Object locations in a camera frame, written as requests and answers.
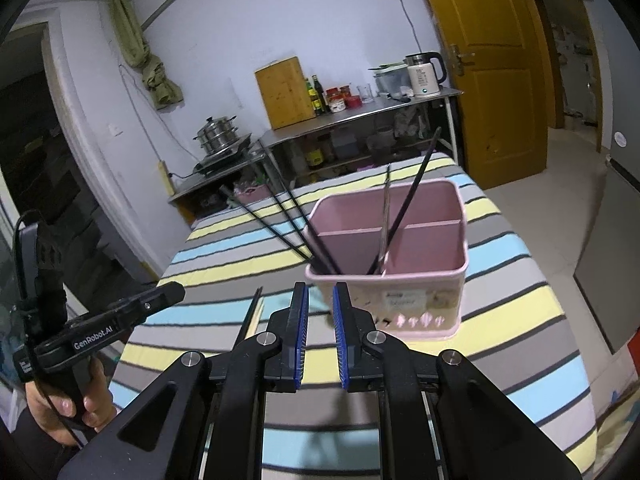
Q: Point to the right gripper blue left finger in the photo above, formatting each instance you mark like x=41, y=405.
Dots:
x=294, y=338

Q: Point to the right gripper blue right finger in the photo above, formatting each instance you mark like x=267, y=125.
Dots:
x=346, y=333

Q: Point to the metal chopstick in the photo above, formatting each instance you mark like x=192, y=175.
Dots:
x=376, y=269

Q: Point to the pink plastic utensil caddy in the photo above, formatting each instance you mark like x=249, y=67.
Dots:
x=418, y=293

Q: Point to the metal kitchen shelf table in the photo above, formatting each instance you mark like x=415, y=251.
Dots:
x=385, y=130

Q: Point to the person's left hand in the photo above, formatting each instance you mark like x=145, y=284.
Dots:
x=48, y=405

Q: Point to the pink basket on shelf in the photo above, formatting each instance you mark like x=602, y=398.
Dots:
x=251, y=194

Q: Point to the low wooden side shelf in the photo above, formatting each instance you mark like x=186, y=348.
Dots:
x=200, y=195

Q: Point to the induction cooker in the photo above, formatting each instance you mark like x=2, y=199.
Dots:
x=232, y=152

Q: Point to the dark sauce bottle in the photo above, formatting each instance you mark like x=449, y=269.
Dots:
x=320, y=92

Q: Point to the red jar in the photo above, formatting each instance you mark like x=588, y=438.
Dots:
x=352, y=102

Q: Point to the stainless steel steamer pot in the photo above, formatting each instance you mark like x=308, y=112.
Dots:
x=217, y=134

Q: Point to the wooden cutting board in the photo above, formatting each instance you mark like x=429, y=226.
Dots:
x=282, y=86

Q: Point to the clear plastic storage box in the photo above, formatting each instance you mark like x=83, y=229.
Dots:
x=393, y=80

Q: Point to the white electric kettle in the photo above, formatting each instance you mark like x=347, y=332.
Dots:
x=427, y=73

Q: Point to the grey refrigerator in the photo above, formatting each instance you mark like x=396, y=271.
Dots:
x=607, y=273

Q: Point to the green hanging cloth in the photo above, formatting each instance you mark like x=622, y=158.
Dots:
x=139, y=56

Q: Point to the yellow wooden door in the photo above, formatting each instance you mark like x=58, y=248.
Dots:
x=494, y=60

